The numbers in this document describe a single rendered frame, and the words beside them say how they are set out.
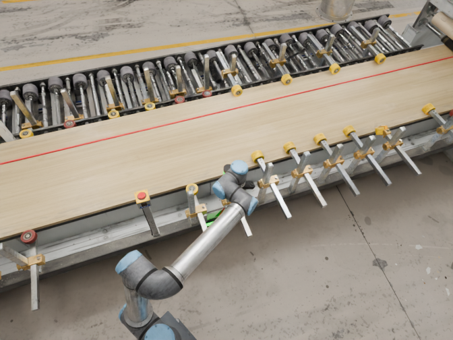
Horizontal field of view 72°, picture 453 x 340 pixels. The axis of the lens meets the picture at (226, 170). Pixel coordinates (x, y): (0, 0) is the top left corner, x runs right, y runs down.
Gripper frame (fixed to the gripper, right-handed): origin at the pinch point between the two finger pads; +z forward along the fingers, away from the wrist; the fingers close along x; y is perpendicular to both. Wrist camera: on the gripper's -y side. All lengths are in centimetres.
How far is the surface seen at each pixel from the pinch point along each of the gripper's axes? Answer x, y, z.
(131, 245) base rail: -5, 70, 31
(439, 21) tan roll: -113, -252, -4
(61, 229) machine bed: -28, 110, 27
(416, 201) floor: 14, -196, 101
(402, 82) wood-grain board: -65, -181, 11
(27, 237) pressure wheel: -20, 124, 11
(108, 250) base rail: -6, 85, 31
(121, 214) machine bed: -28, 73, 29
